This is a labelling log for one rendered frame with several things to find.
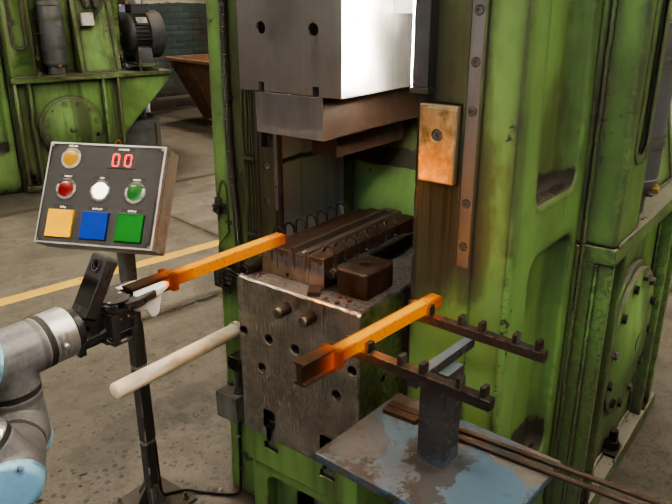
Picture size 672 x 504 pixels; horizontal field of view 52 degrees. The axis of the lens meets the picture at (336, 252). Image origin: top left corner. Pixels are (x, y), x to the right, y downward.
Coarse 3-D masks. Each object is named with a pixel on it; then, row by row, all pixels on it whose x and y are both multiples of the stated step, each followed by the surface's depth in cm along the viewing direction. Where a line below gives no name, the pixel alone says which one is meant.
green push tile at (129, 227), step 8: (120, 216) 179; (128, 216) 178; (136, 216) 178; (144, 216) 178; (120, 224) 178; (128, 224) 178; (136, 224) 177; (120, 232) 178; (128, 232) 178; (136, 232) 177; (120, 240) 178; (128, 240) 177; (136, 240) 177
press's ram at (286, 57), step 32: (256, 0) 152; (288, 0) 147; (320, 0) 142; (352, 0) 142; (384, 0) 151; (256, 32) 155; (288, 32) 149; (320, 32) 144; (352, 32) 144; (384, 32) 153; (256, 64) 157; (288, 64) 152; (320, 64) 146; (352, 64) 146; (384, 64) 156; (320, 96) 149; (352, 96) 149
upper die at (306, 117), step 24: (264, 96) 159; (288, 96) 154; (360, 96) 159; (384, 96) 167; (408, 96) 176; (264, 120) 161; (288, 120) 156; (312, 120) 152; (336, 120) 154; (360, 120) 162; (384, 120) 170
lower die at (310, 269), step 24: (360, 216) 194; (384, 216) 190; (408, 216) 193; (288, 240) 178; (336, 240) 172; (360, 240) 174; (384, 240) 182; (264, 264) 174; (288, 264) 169; (312, 264) 164
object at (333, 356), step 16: (416, 304) 143; (384, 320) 136; (400, 320) 137; (352, 336) 130; (368, 336) 130; (384, 336) 134; (320, 352) 122; (336, 352) 123; (352, 352) 127; (304, 368) 119; (320, 368) 122; (336, 368) 124; (304, 384) 119
